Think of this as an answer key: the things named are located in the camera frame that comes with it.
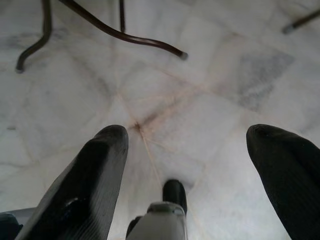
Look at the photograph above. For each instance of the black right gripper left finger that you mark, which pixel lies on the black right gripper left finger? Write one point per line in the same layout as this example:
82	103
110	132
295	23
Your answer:
82	185

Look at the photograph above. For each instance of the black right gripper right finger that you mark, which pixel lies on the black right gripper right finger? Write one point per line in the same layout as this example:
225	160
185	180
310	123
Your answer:
290	175

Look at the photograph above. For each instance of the grey and black robot leg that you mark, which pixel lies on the grey and black robot leg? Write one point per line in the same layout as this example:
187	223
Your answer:
172	200

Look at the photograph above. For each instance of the dark brown curved table leg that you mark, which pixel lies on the dark brown curved table leg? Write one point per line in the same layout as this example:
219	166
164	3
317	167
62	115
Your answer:
37	40
130	37

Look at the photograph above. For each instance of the dark chair leg grey foot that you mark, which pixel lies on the dark chair leg grey foot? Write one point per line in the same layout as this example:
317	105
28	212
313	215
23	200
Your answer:
302	21

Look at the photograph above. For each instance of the dark brown straight table strut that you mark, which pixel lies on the dark brown straight table strut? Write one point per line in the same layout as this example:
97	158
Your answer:
122	15

